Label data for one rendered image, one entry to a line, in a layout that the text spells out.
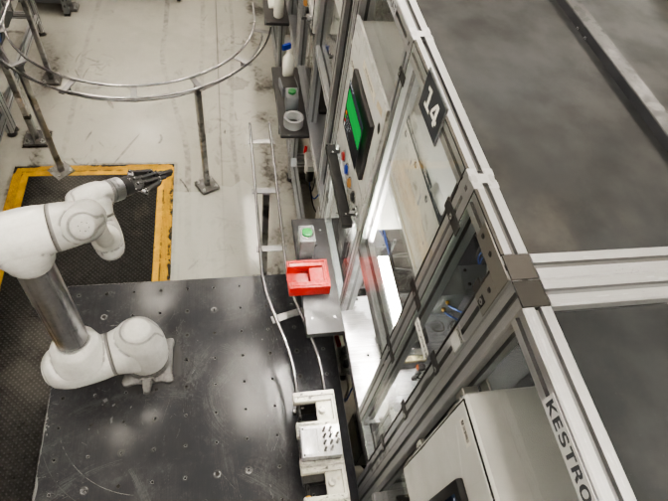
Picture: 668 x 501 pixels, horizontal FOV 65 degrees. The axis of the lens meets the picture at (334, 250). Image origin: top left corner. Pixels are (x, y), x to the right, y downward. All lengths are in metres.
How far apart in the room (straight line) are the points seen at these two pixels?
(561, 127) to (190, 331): 1.59
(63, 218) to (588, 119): 1.23
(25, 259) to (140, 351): 0.55
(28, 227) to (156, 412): 0.87
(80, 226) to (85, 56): 3.38
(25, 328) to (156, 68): 2.31
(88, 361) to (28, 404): 1.08
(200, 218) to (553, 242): 2.75
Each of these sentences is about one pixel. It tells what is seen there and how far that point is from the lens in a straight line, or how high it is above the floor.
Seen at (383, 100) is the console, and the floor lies 1.83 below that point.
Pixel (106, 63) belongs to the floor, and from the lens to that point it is 4.68.
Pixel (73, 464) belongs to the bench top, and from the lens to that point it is 2.10.
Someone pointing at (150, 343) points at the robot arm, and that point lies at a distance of 1.93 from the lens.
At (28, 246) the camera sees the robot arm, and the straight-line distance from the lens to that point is 1.53.
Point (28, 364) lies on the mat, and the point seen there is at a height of 0.01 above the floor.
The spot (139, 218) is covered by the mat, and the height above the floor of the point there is 0.01.
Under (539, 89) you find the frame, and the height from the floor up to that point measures 2.01.
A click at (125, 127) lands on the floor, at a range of 4.07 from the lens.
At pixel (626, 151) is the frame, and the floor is 2.01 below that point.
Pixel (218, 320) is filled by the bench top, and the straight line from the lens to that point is 2.22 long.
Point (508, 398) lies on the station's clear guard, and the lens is 0.88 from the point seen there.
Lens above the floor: 2.62
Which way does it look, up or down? 53 degrees down
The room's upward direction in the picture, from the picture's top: 12 degrees clockwise
